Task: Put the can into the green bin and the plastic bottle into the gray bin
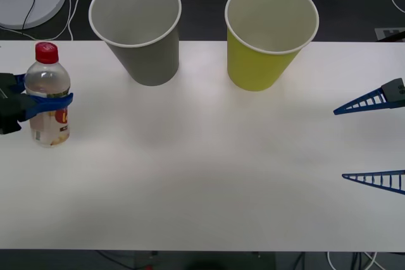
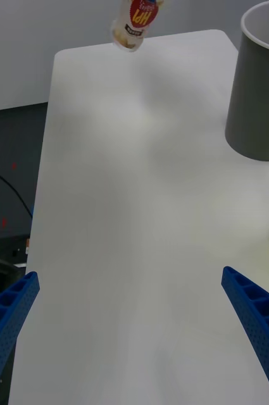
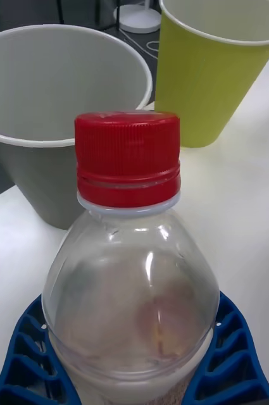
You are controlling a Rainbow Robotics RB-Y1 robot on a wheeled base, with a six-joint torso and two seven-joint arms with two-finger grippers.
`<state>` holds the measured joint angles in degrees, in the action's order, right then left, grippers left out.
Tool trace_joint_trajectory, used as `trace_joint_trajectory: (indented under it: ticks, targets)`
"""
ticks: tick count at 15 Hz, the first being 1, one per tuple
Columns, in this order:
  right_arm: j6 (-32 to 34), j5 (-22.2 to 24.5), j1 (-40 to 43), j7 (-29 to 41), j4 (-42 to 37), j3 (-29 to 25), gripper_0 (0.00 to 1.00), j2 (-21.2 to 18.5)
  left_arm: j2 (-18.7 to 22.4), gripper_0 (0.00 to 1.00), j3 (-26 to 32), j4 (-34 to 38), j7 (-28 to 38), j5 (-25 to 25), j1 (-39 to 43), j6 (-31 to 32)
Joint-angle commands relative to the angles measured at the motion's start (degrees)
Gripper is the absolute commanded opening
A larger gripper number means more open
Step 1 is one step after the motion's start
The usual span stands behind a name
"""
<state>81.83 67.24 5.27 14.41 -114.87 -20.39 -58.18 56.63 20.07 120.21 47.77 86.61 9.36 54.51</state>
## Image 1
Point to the clear bottle with red cap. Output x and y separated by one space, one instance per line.
47 77

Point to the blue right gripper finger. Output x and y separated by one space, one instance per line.
360 178
394 94

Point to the grey floor socket plate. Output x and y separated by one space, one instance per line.
389 33

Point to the grey plastic waste bin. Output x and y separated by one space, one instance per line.
152 61

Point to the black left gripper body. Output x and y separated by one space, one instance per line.
8 112

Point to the yellow-green plastic waste bin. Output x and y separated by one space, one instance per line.
256 67

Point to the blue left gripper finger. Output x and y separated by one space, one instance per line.
19 81
50 103

